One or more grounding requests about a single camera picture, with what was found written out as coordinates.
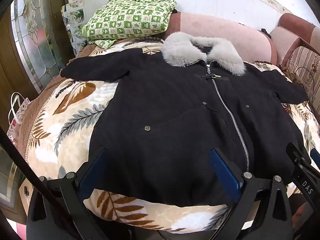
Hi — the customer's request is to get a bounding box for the white-handled paper bag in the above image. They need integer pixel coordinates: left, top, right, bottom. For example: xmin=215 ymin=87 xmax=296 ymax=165
xmin=7 ymin=92 xmax=32 ymax=145

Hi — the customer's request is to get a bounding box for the pink sofa backrest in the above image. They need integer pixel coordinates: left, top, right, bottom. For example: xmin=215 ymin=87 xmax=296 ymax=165
xmin=164 ymin=11 xmax=277 ymax=64

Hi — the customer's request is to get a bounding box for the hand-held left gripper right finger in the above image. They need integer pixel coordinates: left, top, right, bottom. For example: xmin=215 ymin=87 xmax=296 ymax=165
xmin=209 ymin=148 xmax=294 ymax=240

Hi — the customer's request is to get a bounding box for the wooden leaded-glass door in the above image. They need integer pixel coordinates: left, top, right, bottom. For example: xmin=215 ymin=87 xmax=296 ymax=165
xmin=0 ymin=0 xmax=70 ymax=110

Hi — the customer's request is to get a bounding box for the green checked quilt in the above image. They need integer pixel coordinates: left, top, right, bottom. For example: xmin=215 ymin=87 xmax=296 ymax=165
xmin=81 ymin=0 xmax=177 ymax=49

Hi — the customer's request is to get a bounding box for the thin black cable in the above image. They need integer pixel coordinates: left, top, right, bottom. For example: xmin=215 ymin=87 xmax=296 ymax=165
xmin=292 ymin=66 xmax=320 ymax=98

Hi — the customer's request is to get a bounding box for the floral gift bag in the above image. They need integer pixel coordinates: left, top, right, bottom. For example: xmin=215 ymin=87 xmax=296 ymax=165
xmin=61 ymin=2 xmax=87 ymax=55

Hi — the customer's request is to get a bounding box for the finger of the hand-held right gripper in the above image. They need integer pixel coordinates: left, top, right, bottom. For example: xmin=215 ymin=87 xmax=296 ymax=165
xmin=309 ymin=148 xmax=320 ymax=170
xmin=286 ymin=142 xmax=313 ymax=178

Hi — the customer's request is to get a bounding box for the small black object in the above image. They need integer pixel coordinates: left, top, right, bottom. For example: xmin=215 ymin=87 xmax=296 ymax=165
xmin=260 ymin=27 xmax=273 ymax=39

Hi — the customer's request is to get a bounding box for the black fur-collar jacket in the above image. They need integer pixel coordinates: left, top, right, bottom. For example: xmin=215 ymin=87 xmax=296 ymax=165
xmin=60 ymin=32 xmax=309 ymax=208

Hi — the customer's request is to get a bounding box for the reddish-brown sofa armrest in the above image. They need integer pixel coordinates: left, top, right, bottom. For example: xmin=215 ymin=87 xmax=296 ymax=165
xmin=270 ymin=12 xmax=320 ymax=65

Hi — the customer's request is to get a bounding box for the striped floral cushion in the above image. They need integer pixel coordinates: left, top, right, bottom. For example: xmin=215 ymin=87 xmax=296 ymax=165
xmin=282 ymin=39 xmax=320 ymax=120

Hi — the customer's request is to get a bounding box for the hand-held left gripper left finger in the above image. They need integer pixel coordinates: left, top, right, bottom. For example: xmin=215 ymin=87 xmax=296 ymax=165
xmin=26 ymin=147 xmax=109 ymax=240

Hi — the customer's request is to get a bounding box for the leaf print plush blanket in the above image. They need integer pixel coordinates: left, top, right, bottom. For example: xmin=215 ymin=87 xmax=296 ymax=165
xmin=25 ymin=40 xmax=320 ymax=233

